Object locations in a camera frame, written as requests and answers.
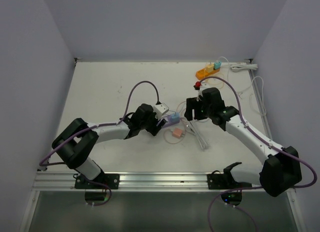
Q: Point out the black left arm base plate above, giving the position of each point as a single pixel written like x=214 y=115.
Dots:
x=112 y=180

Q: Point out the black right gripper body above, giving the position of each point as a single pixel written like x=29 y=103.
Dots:
x=201 y=111

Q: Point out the yellow charger plug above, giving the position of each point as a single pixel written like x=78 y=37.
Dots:
x=209 y=67

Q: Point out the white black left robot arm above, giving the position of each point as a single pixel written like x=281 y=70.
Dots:
x=77 y=140

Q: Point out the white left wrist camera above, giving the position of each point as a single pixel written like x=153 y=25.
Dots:
x=160 y=109

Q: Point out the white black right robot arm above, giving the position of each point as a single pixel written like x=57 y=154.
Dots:
x=279 y=170

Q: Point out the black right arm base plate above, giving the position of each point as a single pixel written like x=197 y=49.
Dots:
x=224 y=182

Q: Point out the pink charger plug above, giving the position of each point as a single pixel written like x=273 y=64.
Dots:
x=177 y=133

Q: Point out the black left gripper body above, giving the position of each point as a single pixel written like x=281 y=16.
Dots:
x=150 y=125

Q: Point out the orange power strip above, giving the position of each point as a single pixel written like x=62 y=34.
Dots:
x=205 y=72

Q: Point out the aluminium mounting rail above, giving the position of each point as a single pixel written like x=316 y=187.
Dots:
x=131 y=182

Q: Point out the purple power strip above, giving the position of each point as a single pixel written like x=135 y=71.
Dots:
x=168 y=121

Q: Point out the blue charger plug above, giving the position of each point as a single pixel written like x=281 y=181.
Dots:
x=175 y=117

